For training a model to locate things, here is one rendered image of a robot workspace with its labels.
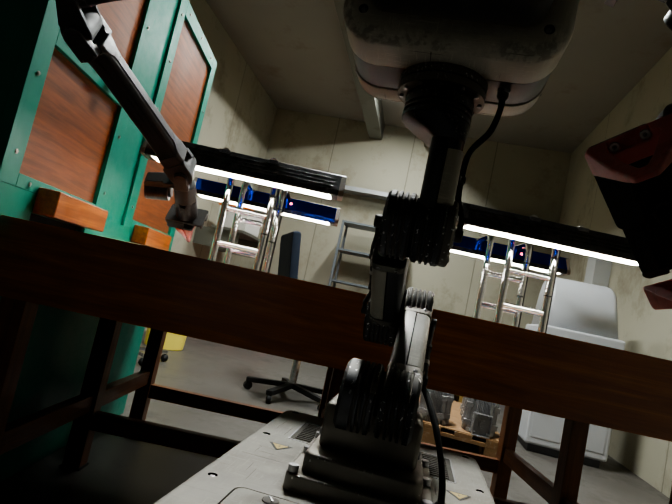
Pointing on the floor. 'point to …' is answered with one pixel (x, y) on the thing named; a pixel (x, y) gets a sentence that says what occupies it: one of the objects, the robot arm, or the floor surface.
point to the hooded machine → (599, 331)
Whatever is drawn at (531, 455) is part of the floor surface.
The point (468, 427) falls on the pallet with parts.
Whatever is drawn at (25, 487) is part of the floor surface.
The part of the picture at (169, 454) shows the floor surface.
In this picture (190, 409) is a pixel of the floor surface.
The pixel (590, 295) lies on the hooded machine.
